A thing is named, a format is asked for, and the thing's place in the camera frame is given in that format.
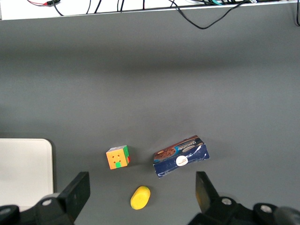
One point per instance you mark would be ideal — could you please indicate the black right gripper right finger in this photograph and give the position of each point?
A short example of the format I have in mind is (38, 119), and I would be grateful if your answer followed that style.
(206, 197)

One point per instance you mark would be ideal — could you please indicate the beige plastic tray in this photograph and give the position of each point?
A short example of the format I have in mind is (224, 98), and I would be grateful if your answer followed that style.
(23, 168)

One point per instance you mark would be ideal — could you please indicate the grey table mat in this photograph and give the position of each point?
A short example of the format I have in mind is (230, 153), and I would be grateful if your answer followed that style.
(150, 82)

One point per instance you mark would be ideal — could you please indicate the blue chocolate cookie box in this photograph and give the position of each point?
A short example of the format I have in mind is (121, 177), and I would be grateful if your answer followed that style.
(180, 161)

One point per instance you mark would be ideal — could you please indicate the yellow lemon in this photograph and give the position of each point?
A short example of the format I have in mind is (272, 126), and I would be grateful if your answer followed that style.
(140, 198)

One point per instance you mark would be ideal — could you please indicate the orange puzzle cube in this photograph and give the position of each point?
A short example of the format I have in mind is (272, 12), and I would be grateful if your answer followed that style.
(116, 158)

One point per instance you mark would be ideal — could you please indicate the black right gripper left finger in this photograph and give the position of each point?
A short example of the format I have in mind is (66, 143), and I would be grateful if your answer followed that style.
(75, 194)

